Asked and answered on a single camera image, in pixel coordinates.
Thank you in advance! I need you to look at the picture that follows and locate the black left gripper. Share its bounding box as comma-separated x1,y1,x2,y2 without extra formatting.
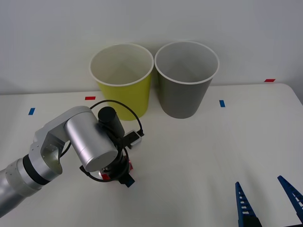
101,141,136,188

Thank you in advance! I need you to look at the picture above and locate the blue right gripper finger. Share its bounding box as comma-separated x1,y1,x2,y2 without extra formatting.
277,175,303,223
235,181,263,227

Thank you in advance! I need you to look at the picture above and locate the red drink can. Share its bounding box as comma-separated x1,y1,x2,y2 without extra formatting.
98,160,134,182

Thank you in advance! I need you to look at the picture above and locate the yellow-green plastic bin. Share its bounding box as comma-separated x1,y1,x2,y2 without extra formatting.
89,43,155,122

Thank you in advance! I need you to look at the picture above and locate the grey plastic bin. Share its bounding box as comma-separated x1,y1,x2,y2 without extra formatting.
154,41,220,120

